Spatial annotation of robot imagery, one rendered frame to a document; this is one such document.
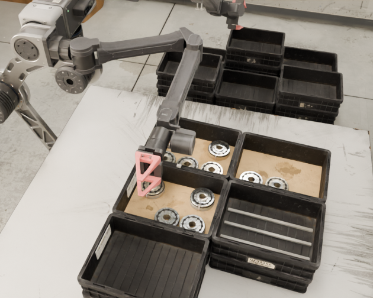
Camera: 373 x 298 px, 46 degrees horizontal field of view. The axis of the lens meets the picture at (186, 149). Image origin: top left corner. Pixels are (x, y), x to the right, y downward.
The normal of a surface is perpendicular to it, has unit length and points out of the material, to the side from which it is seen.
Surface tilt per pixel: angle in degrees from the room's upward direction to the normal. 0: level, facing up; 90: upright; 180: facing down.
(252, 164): 0
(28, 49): 90
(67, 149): 0
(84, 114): 0
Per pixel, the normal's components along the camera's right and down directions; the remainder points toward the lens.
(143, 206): 0.02, -0.69
